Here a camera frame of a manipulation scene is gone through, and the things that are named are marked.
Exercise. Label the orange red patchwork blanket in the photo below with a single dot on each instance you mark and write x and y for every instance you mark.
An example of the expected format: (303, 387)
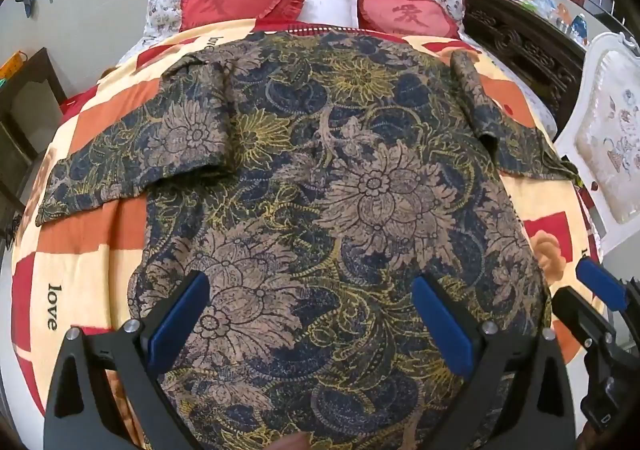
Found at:
(90, 240)

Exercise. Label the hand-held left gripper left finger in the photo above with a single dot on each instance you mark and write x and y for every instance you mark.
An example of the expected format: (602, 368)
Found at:
(180, 317)

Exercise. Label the red plastic bag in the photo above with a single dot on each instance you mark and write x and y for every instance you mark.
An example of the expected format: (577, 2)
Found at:
(77, 103)

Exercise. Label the white upholstered chair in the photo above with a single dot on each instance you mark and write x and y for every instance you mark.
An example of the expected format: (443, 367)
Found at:
(610, 140)

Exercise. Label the dark wooden side table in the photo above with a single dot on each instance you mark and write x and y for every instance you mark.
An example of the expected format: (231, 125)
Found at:
(40, 80)

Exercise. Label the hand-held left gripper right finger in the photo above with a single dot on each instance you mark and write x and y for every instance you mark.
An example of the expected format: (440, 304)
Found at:
(442, 325)

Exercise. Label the pile of assorted small things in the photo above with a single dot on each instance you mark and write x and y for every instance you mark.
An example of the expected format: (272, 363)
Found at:
(545, 0)

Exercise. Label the dark floral patterned shirt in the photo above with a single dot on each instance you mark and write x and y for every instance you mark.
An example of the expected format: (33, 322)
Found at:
(350, 180)

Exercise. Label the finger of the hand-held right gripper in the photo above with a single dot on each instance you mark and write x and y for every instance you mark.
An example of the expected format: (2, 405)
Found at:
(582, 315)
(600, 282)

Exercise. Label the dark carved wooden cabinet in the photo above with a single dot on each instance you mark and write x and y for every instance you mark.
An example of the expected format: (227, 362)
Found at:
(525, 45)

